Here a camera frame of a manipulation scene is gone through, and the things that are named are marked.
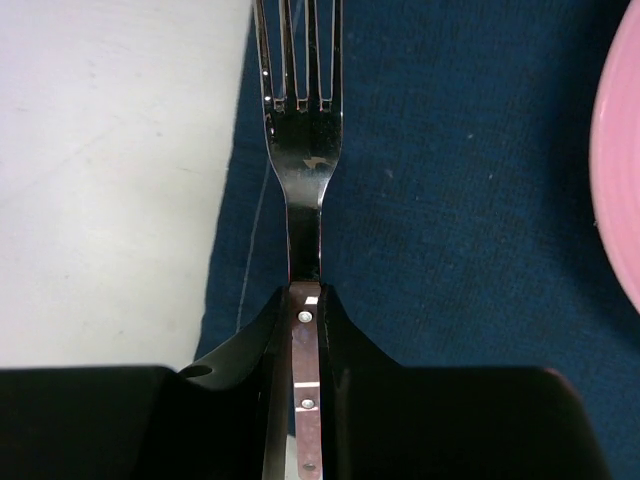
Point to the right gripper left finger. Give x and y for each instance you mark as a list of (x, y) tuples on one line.
[(222, 417)]

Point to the pink plastic plate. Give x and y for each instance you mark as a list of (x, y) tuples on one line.
[(614, 154)]

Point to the dark blue cloth placemat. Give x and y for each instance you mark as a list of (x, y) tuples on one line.
[(458, 227)]

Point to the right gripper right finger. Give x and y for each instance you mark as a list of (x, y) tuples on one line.
[(382, 420)]

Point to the silver fork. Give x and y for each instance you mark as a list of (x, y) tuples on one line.
[(304, 140)]

